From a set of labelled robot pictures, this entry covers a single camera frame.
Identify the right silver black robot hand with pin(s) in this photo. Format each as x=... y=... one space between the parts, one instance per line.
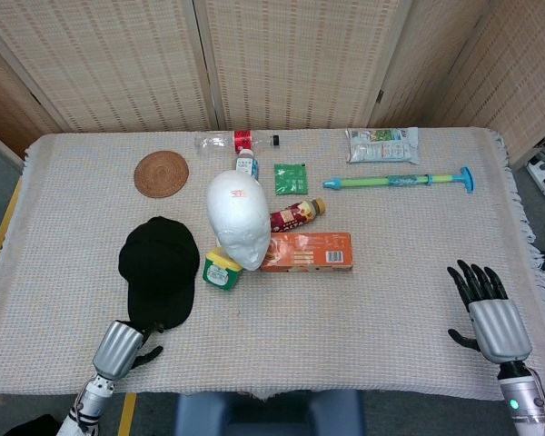
x=499 y=324

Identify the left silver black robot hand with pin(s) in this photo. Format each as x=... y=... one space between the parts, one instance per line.
x=115 y=347

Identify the black baseball cap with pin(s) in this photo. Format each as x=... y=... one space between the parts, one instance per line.
x=160 y=271

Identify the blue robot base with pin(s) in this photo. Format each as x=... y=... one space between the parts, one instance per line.
x=268 y=413

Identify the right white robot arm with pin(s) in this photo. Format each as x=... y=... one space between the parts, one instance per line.
x=524 y=399

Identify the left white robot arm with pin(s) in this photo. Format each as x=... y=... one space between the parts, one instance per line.
x=87 y=404

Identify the white foam mannequin head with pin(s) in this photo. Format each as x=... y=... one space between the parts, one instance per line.
x=240 y=220

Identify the brown drink bottle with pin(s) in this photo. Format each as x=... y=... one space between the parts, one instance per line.
x=295 y=215

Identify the green jar with yellow lid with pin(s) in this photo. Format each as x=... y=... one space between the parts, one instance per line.
x=220 y=271

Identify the white woven tablecloth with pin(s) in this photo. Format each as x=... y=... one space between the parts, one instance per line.
x=345 y=318

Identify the green blue toy water pump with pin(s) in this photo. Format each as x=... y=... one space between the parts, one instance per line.
x=399 y=180

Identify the round woven rattan coaster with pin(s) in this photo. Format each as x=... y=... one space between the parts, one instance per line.
x=161 y=174

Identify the orange cardboard box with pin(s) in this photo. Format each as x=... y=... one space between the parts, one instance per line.
x=313 y=252

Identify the white green snack bag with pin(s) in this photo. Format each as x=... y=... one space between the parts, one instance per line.
x=383 y=145

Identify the white bottle with blue label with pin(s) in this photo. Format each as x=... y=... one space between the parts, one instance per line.
x=249 y=164

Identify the clear bottle with red label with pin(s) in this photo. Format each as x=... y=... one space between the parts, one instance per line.
x=236 y=141

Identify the green sachet packet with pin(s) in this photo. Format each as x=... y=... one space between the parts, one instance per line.
x=291 y=179

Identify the wicker folding screen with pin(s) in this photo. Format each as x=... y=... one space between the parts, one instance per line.
x=272 y=59

